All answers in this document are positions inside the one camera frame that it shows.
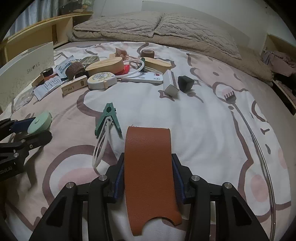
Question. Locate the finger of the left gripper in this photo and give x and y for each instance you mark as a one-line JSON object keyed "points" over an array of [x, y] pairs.
{"points": [[8, 126], [18, 151]]}

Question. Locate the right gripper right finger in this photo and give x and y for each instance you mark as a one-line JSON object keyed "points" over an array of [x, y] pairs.
{"points": [[234, 218]]}

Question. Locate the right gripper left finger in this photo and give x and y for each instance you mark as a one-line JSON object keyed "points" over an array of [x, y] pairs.
{"points": [[63, 219]]}

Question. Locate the clear plastic nail box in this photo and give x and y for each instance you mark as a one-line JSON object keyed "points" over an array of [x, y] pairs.
{"points": [[22, 100]]}

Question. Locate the mint green round disc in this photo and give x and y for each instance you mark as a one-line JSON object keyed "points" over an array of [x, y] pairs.
{"points": [[40, 123]]}

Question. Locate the brown leather strip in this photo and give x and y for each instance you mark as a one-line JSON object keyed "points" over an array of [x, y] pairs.
{"points": [[149, 181]]}

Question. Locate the white printed foil sachet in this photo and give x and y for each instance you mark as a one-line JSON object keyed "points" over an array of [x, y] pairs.
{"points": [[44, 89]]}

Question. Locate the white shoe box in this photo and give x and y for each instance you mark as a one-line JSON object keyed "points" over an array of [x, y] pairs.
{"points": [[23, 69]]}

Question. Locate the black round tin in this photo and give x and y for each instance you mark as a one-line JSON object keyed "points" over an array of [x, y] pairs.
{"points": [[47, 72]]}

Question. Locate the small beige cardboard box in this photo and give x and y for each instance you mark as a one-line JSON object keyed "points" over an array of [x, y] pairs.
{"points": [[74, 85]]}

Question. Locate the blue white foil packet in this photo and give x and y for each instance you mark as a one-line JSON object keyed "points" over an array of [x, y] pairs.
{"points": [[62, 67]]}

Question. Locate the brown elastic bandage roll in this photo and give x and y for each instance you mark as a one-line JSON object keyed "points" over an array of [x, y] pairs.
{"points": [[73, 69]]}

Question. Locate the cartoon print bed sheet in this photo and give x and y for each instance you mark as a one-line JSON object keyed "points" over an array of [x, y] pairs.
{"points": [[210, 128]]}

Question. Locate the green plastic clip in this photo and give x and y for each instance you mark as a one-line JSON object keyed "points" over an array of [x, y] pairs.
{"points": [[109, 113]]}

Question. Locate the olive green metal tin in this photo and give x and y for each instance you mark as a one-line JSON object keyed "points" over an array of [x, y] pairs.
{"points": [[89, 60]]}

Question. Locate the round white tape measure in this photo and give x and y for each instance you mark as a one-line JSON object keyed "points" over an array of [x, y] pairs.
{"points": [[102, 80]]}

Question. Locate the wooden bedside shelf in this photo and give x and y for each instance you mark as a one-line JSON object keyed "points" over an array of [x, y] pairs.
{"points": [[50, 30]]}

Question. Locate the oval wooden box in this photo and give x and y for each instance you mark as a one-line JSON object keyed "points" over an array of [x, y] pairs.
{"points": [[113, 65]]}

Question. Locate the metal telescopic back scratcher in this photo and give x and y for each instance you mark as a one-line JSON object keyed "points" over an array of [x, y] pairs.
{"points": [[254, 138]]}

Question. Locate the red flat item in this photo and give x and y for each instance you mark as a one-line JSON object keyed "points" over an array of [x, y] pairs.
{"points": [[125, 70]]}

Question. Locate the black rubber block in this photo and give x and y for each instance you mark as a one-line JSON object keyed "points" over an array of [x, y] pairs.
{"points": [[185, 83]]}

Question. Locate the grey white eraser block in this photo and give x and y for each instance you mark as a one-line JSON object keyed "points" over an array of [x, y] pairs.
{"points": [[170, 84]]}

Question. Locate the white remote control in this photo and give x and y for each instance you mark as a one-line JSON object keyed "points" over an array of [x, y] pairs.
{"points": [[147, 77]]}

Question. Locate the dark brown tape roll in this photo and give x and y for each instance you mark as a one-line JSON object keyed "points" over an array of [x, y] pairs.
{"points": [[147, 53]]}

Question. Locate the pile of clothes in niche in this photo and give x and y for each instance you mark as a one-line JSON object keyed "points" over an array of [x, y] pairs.
{"points": [[279, 62]]}

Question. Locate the wooden block with green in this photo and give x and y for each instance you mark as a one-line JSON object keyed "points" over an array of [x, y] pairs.
{"points": [[159, 65]]}

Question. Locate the left beige quilted pillow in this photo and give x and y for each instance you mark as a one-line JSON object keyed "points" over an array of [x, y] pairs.
{"points": [[141, 23]]}

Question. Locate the beige quilted pillow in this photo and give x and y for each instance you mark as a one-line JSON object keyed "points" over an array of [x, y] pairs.
{"points": [[141, 23], [199, 31]]}

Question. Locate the right beige quilted pillow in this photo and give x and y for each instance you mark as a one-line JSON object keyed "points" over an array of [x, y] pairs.
{"points": [[199, 31]]}

